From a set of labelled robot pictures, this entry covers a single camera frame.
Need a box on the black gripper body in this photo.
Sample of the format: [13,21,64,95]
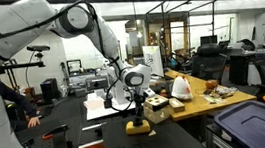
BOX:
[132,92,146,109]

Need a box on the person left hand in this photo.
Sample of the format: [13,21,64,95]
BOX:
[26,115,43,129]

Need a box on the wooden shape sorter box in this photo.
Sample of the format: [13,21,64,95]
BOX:
[141,93,173,126]

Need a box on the black chair headrest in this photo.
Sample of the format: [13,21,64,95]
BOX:
[148,82,168,96]

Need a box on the tan triangular cardboard scrap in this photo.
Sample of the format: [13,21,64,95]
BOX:
[147,129,158,138]

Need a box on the dark mug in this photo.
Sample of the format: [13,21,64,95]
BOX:
[164,79,176,98]

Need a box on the small tan box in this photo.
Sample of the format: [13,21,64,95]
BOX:
[168,96,187,114]

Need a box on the white monitor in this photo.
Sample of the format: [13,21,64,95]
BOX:
[141,44,165,80]

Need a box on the white hard hat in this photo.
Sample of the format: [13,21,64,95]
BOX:
[168,74,194,103]

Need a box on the grey Unitree device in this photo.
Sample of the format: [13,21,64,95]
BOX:
[85,74,110,92]

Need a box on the wooden desk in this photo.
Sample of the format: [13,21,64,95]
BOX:
[163,60,260,123]

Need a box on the orange ball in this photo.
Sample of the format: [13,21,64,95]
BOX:
[205,78,221,91]

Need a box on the black office chair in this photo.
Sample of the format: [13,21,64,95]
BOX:
[188,41,232,89]

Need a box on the clear plastic bag clutter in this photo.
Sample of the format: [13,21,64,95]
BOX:
[202,83,241,106]

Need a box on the black computer tower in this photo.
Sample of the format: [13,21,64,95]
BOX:
[40,76,61,104]

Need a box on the black monitor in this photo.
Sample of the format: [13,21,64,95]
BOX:
[199,34,220,47]

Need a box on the navy plastic storage bin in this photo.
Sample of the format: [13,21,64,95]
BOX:
[212,98,265,148]

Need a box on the black frame printer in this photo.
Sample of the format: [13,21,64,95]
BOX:
[66,58,84,77]

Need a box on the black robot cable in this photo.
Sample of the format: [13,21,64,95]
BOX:
[0,0,145,127]

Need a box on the black camera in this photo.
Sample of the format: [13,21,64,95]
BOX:
[26,42,51,55]

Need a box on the black camera stand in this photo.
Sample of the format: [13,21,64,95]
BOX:
[0,51,50,95]

